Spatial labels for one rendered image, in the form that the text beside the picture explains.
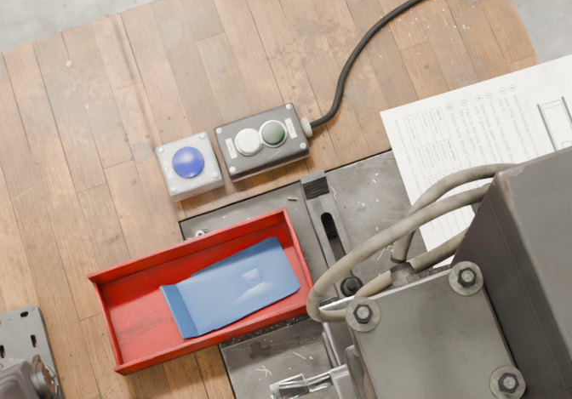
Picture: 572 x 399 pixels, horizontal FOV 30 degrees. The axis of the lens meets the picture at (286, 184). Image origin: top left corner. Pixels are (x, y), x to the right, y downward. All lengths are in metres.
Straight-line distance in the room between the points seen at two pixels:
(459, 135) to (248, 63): 0.29
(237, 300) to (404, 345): 0.64
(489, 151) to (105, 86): 0.50
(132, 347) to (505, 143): 0.53
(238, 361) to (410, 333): 0.63
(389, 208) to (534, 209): 0.77
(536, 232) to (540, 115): 0.83
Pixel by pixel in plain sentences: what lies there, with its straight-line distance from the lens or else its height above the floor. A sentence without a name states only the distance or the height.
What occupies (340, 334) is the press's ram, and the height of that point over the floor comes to 1.14.
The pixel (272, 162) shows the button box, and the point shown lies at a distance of 1.32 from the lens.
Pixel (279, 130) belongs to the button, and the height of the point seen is 0.94.
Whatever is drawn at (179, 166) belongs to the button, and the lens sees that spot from 1.32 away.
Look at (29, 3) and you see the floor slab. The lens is 2.52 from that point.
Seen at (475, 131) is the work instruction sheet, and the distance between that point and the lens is 1.37.
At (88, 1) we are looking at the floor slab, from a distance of 2.49.
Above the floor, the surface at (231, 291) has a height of 0.91.
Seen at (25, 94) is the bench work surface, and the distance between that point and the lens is 1.43.
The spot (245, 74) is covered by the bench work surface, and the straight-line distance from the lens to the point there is 1.39.
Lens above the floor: 2.19
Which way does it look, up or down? 74 degrees down
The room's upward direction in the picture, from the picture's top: 11 degrees counter-clockwise
